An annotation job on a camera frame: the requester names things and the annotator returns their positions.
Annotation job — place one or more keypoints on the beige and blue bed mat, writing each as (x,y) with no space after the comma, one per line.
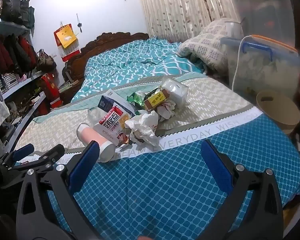
(177,167)

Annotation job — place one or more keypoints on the red yellow wall calendar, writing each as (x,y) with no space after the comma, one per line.
(66,38)

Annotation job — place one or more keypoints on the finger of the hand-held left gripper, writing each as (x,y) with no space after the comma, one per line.
(53,153)
(23,152)

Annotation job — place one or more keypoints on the red white snack packet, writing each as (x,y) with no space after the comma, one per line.
(110,127)

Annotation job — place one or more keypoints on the yellow brown small box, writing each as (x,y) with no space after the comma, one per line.
(156,99)

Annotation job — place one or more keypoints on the red bag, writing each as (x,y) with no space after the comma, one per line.
(51,90)

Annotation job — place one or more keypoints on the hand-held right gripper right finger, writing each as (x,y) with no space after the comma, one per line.
(216,166)

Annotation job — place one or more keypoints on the camouflage handbag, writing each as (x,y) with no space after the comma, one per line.
(46,61)

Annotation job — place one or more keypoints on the crumpled white wrapper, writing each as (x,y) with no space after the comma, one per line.
(142,127)

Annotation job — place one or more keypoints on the hanging keys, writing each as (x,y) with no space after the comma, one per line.
(79,25)

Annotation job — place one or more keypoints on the green drink can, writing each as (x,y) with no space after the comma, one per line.
(137,97)

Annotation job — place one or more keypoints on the pink bottle with white cap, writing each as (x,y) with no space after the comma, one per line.
(90,135)

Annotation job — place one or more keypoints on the dark bags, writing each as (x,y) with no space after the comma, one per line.
(13,5)

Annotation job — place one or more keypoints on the shiny snack wrapper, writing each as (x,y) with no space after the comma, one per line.
(123,138)

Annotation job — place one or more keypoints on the clear storage box teal lid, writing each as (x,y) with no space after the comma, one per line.
(265,12)

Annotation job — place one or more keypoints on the grey shelf rack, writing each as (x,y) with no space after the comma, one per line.
(22,85)

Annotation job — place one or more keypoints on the small clear plastic bottle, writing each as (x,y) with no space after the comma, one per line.
(93,115)

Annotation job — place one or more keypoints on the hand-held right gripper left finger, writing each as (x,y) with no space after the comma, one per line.
(83,165)

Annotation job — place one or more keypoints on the carved wooden headboard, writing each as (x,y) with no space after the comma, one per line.
(75,67)

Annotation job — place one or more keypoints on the blue white carton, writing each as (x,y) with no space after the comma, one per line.
(112,97)

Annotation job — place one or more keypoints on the teal patterned quilt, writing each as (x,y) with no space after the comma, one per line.
(130,62)

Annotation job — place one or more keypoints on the round beige bin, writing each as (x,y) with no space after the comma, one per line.
(277,112)

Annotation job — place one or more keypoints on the clear plastic jar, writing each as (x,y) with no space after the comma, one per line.
(177,90)

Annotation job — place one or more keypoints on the hanging red and dark clothes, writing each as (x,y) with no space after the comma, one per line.
(12,52)

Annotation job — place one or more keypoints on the patterned pillow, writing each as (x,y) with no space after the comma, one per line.
(210,45)

